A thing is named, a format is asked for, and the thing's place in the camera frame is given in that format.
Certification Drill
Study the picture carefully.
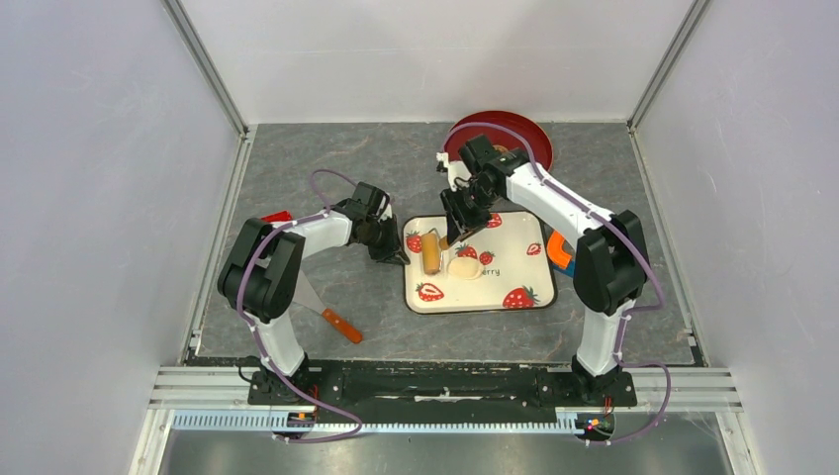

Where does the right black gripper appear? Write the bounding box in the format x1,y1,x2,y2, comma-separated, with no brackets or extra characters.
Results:
442,181,502,244

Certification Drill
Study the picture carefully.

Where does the wooden dough roller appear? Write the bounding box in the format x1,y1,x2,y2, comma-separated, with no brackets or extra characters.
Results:
420,228,450,276

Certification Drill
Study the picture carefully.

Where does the white dough piece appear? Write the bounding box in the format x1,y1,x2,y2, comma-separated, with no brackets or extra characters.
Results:
447,256,484,281

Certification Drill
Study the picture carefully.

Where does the white strawberry tray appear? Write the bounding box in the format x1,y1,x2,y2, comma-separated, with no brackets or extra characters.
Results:
403,211,557,315

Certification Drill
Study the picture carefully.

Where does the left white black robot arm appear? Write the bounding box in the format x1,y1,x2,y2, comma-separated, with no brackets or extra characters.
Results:
217,211,410,404

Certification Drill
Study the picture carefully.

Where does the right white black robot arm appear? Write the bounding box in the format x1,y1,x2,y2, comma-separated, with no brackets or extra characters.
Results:
436,150,651,404

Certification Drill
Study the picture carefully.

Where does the orange curved toy track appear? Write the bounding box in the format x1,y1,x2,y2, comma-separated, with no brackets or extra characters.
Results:
545,231,573,269

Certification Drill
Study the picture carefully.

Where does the blue toy brick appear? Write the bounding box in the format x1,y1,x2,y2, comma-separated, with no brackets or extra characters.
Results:
560,260,576,277

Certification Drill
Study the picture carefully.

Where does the red toy brick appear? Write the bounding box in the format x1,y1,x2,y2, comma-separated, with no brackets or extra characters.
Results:
261,210,294,224

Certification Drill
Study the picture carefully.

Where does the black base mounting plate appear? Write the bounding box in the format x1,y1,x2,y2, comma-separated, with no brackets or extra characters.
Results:
237,356,637,427

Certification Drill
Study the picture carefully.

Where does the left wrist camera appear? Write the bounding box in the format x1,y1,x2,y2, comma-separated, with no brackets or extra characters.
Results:
333,182,390,221

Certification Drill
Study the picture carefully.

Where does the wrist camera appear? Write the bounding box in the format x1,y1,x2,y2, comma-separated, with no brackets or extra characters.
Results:
333,182,390,221
436,135,529,191

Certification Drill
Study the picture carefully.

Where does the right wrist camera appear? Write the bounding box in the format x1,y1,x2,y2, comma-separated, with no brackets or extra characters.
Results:
436,135,529,191

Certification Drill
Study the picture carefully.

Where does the metal scraper orange handle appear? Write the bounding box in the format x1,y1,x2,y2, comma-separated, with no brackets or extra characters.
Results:
293,271,363,344

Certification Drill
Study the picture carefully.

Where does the aluminium frame rail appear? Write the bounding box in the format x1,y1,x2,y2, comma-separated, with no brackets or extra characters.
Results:
149,360,742,437

